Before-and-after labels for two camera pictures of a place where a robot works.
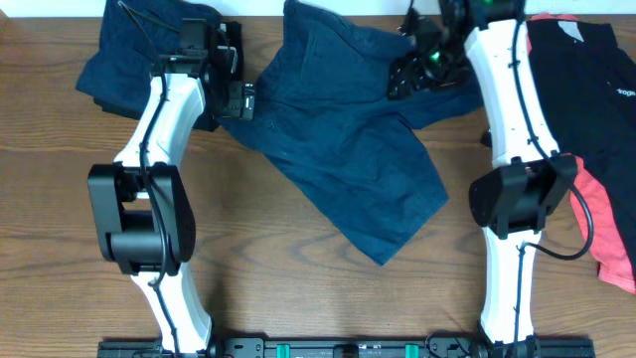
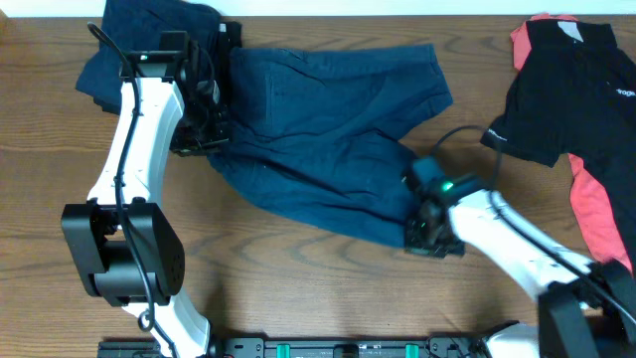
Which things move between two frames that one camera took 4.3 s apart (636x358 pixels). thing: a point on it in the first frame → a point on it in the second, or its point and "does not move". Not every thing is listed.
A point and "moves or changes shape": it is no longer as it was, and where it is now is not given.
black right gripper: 410,63 → 414,245
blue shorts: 322,110 moves or changes shape
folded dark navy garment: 129,35 does not move
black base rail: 346,348 does not move
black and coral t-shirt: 587,82 does not move
